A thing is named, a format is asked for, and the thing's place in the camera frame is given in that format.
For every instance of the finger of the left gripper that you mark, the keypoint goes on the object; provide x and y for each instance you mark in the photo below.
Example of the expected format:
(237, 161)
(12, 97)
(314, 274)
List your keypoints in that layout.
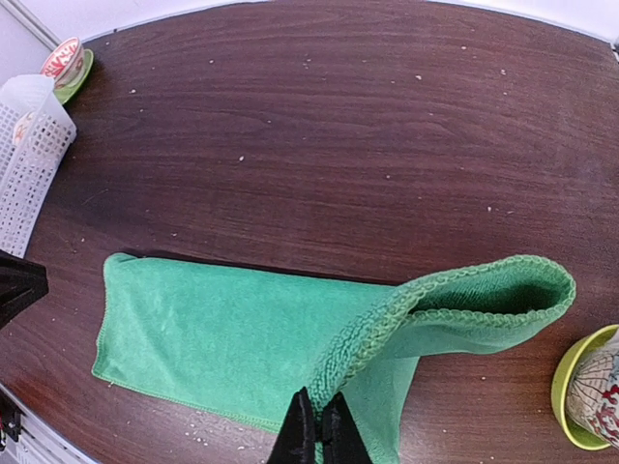
(22, 284)

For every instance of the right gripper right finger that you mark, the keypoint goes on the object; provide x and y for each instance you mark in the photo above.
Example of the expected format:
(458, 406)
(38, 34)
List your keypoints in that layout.
(340, 437)

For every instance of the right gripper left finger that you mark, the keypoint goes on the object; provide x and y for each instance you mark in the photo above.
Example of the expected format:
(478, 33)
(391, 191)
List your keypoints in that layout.
(296, 440)

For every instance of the green microfiber towel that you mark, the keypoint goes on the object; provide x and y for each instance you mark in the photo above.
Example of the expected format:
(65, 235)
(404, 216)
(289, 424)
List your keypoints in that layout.
(239, 343)

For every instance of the orange bunny pattern towel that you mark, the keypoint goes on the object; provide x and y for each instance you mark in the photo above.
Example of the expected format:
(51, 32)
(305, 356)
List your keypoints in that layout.
(21, 127)

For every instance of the white perforated plastic basket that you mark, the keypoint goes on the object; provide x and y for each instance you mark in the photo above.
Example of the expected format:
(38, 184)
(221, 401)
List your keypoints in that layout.
(27, 170)

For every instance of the green saucer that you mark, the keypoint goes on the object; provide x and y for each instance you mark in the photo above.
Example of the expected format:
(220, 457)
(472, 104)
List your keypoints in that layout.
(65, 94)

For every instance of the white coral pattern mug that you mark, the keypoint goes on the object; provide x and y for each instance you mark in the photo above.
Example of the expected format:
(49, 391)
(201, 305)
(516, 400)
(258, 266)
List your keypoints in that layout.
(592, 395)

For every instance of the green bowl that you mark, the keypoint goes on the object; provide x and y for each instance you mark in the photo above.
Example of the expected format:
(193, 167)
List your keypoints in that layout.
(560, 382)

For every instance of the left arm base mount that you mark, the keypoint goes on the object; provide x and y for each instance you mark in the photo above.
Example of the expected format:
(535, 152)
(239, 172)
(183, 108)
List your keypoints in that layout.
(10, 415)

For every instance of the left aluminium frame post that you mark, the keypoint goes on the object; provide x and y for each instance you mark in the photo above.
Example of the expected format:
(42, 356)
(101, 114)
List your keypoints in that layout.
(31, 23)

